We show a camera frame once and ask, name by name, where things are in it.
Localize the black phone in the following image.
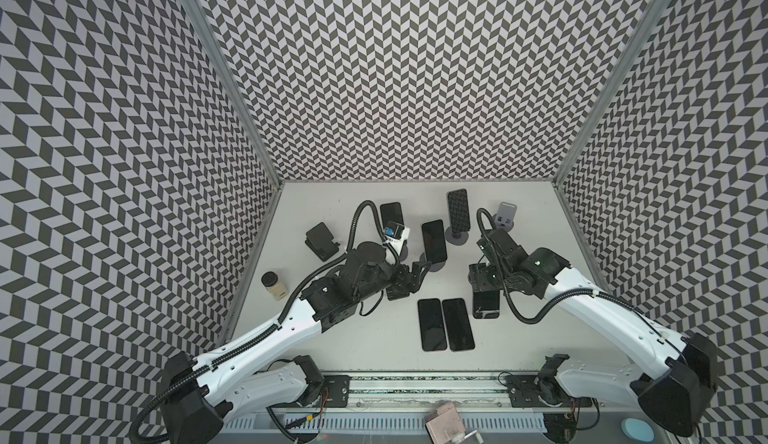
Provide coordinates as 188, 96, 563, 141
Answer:
472, 290, 500, 320
379, 202, 404, 228
417, 298, 448, 352
421, 220, 447, 265
447, 189, 471, 235
442, 298, 475, 352

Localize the grey round phone stand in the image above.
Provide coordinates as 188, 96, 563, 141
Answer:
493, 202, 517, 233

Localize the black stand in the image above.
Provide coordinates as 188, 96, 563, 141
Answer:
305, 222, 340, 262

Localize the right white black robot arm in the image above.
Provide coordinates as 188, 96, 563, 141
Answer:
470, 208, 719, 438

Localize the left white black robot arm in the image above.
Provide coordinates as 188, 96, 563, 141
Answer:
128, 200, 432, 443

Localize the grey stand under middle phone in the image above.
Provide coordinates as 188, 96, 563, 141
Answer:
419, 253, 445, 273

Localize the grey stand under phone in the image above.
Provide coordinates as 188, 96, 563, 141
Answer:
445, 228, 469, 246
419, 253, 445, 273

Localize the grey stand under back phone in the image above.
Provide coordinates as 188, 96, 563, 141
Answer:
445, 228, 469, 246

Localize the small jar with black lid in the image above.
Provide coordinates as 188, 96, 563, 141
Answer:
261, 271, 288, 301

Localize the pink box at front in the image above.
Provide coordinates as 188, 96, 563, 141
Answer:
425, 402, 484, 444

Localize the teal round object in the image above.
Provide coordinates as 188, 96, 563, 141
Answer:
620, 418, 655, 443

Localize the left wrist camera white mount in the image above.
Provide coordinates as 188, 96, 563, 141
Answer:
383, 221, 410, 253

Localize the aluminium front rail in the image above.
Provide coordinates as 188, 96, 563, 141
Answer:
221, 370, 691, 416

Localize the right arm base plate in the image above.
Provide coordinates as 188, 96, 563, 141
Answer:
497, 373, 594, 409

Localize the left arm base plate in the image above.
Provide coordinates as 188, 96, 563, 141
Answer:
313, 374, 352, 409

